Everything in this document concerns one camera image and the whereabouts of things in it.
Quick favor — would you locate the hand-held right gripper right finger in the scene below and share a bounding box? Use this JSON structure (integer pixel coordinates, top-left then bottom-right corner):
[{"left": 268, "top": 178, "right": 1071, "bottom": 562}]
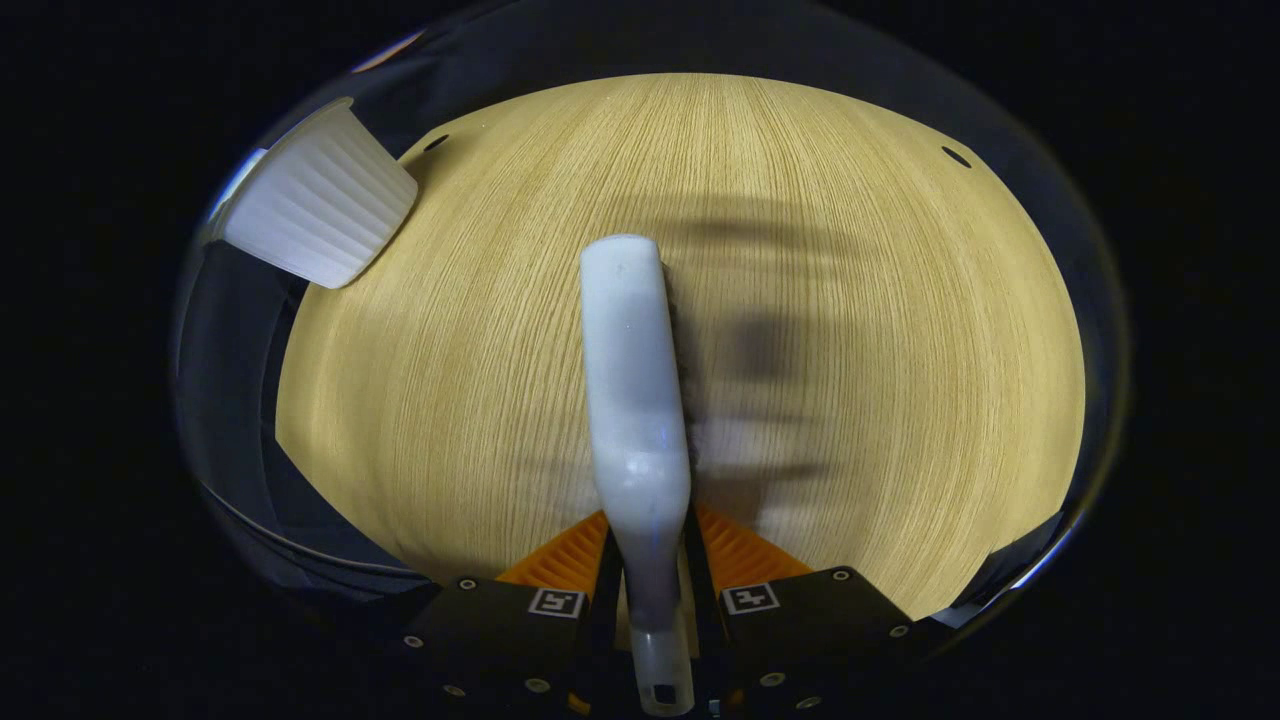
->
[{"left": 685, "top": 503, "right": 931, "bottom": 720}]

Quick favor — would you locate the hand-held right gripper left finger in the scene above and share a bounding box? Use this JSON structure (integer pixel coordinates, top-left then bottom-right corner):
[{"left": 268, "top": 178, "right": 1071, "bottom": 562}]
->
[{"left": 400, "top": 510, "right": 633, "bottom": 720}]

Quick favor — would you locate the small white broom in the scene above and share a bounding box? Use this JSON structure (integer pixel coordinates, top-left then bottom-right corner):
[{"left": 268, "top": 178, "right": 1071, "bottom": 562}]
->
[{"left": 580, "top": 235, "right": 701, "bottom": 717}]

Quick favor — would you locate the white ribbed cup garbage bin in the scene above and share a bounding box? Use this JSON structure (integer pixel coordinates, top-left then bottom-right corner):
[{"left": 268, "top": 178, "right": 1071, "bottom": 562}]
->
[{"left": 215, "top": 97, "right": 419, "bottom": 289}]

